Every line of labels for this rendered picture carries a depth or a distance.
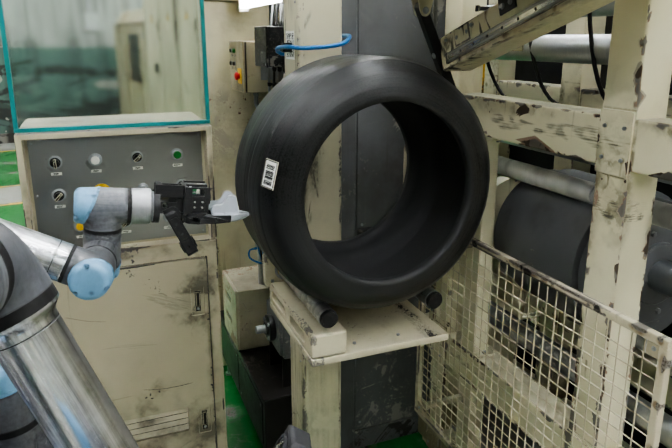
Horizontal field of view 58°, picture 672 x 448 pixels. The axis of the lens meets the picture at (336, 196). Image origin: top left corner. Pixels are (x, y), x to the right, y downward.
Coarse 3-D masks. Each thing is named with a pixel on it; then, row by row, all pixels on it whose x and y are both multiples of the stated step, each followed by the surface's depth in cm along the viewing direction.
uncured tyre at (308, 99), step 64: (320, 64) 140; (384, 64) 132; (256, 128) 138; (320, 128) 127; (448, 128) 160; (256, 192) 131; (448, 192) 166; (320, 256) 133; (384, 256) 170; (448, 256) 147
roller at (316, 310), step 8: (296, 288) 156; (304, 296) 151; (304, 304) 151; (312, 304) 146; (320, 304) 144; (328, 304) 145; (312, 312) 145; (320, 312) 141; (328, 312) 140; (320, 320) 141; (328, 320) 141; (336, 320) 142
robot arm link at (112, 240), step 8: (88, 232) 124; (96, 232) 124; (104, 232) 124; (112, 232) 125; (120, 232) 128; (88, 240) 125; (96, 240) 124; (104, 240) 124; (112, 240) 126; (120, 240) 128; (112, 248) 123; (120, 248) 129; (120, 256) 130; (120, 264) 129
